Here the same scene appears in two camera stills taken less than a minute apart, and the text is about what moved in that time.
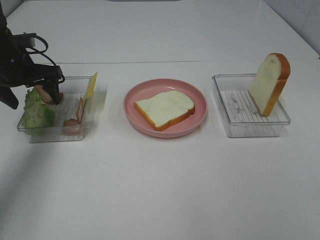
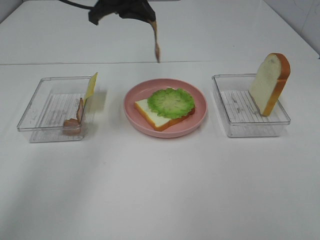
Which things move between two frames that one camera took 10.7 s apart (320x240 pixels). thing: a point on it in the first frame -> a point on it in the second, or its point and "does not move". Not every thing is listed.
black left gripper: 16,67 -> 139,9
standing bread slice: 269,81 does not move
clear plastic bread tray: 241,115 does not move
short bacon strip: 72,126 does not move
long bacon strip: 46,97 -> 157,51
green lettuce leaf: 39,117 -> 171,103
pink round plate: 153,87 does not move
